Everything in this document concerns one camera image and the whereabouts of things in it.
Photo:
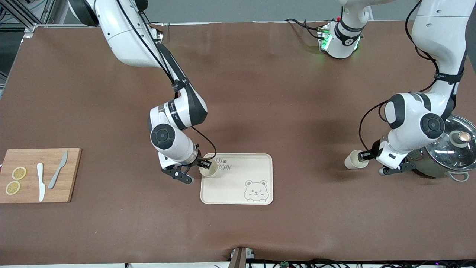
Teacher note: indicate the white plastic cup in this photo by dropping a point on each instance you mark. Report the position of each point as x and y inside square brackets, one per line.
[351, 162]
[210, 171]

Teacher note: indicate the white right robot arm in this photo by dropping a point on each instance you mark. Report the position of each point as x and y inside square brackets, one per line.
[122, 37]

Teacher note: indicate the steel pot with glass lid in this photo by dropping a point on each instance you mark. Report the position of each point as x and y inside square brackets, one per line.
[427, 172]

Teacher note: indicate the cream tray with bear print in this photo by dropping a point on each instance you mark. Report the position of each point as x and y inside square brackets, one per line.
[238, 182]

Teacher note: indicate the glass pot lid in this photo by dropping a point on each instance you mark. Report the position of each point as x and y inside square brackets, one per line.
[457, 152]

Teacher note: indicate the brown table mat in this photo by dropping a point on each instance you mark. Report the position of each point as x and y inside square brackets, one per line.
[260, 93]

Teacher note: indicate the bamboo cutting board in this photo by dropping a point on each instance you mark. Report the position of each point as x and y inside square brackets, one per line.
[70, 186]

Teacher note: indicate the grey-blue plastic knife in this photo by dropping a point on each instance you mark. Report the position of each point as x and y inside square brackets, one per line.
[57, 170]

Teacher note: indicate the white plastic knife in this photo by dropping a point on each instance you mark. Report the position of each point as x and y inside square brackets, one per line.
[41, 182]

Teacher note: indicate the yellow lemon slice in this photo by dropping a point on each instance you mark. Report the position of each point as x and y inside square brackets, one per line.
[19, 173]
[13, 187]

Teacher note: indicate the aluminium frame profile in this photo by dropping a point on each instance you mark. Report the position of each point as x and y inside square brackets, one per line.
[22, 15]

